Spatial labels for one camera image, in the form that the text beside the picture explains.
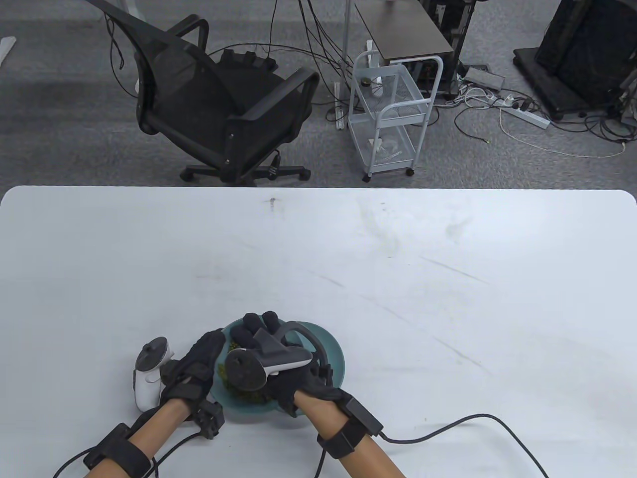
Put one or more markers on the black equipment stand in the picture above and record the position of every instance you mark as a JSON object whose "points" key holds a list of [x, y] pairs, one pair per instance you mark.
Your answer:
{"points": [[582, 50]]}

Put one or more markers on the grey white controller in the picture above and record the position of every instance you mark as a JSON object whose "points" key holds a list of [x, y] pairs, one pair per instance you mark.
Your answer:
{"points": [[147, 388], [244, 371]]}

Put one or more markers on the brown side table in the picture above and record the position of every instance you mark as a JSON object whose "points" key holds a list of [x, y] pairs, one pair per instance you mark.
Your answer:
{"points": [[403, 30]]}

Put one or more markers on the white table leg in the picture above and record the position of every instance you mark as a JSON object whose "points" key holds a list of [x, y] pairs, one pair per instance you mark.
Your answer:
{"points": [[5, 47]]}

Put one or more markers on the white power strip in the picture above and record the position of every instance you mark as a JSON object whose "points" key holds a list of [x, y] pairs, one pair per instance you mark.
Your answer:
{"points": [[525, 117]]}

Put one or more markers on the person's right hand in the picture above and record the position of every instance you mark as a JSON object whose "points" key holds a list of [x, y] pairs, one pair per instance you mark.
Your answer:
{"points": [[298, 381]]}

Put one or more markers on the white metal strips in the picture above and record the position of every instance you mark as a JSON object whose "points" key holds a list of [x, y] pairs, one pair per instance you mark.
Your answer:
{"points": [[339, 117]]}

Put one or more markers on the teal plate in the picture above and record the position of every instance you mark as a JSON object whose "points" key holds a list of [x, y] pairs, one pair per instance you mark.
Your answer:
{"points": [[239, 413], [334, 356]]}

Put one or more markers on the person's right forearm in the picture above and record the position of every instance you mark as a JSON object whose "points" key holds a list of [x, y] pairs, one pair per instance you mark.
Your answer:
{"points": [[358, 458]]}

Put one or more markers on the pile of green mung beans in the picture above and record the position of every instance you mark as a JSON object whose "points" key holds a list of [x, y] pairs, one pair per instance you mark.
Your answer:
{"points": [[224, 371]]}

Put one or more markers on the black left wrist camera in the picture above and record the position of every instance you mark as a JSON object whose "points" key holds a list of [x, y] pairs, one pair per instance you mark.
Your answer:
{"points": [[209, 419]]}

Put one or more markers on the person's left hand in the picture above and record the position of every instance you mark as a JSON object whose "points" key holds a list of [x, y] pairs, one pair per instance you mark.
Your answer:
{"points": [[194, 371]]}

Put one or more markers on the black mesh office chair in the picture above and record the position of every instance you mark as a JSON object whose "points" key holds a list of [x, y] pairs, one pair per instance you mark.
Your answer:
{"points": [[199, 99]]}

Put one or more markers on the black metal frame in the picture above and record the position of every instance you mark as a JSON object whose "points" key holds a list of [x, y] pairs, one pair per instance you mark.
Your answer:
{"points": [[443, 12]]}

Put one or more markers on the grey floor box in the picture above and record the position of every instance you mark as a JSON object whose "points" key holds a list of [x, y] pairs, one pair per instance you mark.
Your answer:
{"points": [[482, 78]]}

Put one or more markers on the person's left forearm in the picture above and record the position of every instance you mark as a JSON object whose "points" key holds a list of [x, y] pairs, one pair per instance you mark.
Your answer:
{"points": [[159, 425]]}

